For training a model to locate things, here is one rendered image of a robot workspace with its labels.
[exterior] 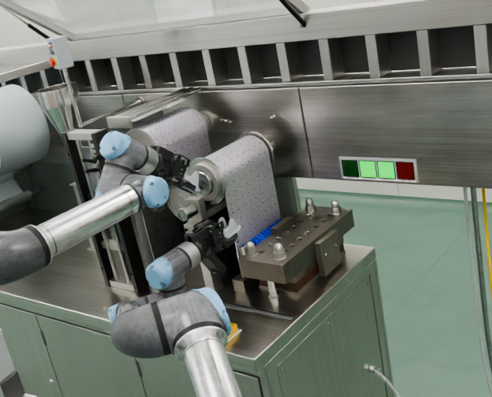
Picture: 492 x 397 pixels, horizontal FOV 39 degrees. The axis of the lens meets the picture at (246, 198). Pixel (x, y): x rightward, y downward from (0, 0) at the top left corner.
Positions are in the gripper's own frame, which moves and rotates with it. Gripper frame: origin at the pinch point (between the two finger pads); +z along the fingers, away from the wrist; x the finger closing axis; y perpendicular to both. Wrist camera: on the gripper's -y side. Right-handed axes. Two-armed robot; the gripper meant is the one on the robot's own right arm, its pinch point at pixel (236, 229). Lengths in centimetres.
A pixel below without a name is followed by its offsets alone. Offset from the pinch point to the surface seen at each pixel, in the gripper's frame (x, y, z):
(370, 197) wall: 107, -105, 263
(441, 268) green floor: 21, -109, 182
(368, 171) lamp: -30.1, 9.0, 29.4
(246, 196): -0.2, 7.9, 7.1
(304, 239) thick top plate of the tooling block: -16.8, -5.9, 10.1
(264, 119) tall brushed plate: 5.6, 25.0, 30.1
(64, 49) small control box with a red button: 58, 58, 0
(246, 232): -0.3, -2.7, 3.7
